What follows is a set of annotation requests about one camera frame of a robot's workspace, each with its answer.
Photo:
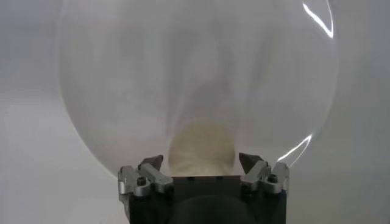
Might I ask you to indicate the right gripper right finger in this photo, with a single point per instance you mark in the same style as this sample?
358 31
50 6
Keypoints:
265 178

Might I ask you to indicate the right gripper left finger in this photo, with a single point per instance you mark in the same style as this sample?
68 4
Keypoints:
146 179

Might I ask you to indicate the white steamed baozi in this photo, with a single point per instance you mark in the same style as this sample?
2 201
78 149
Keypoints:
201 146

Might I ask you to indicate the white round plate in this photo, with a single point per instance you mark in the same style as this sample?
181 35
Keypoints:
137 76

